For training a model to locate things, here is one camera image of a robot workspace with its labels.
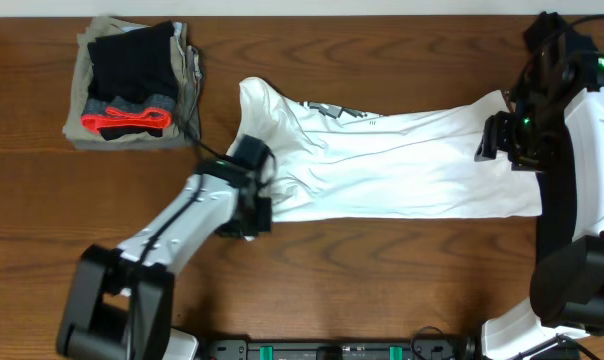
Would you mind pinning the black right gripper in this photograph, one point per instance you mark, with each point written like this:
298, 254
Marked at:
496, 136

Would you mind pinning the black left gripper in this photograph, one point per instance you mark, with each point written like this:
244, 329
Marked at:
265, 225

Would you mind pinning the white t-shirt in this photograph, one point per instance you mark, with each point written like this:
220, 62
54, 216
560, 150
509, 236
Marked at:
336, 162

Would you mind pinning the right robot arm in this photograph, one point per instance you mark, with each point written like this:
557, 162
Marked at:
566, 296

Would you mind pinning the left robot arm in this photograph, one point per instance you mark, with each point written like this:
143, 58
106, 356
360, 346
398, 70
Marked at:
120, 301

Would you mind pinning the black t-shirt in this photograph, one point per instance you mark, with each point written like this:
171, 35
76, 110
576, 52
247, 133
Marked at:
543, 34

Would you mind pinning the folded khaki garment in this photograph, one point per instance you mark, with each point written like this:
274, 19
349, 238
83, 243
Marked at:
186, 128

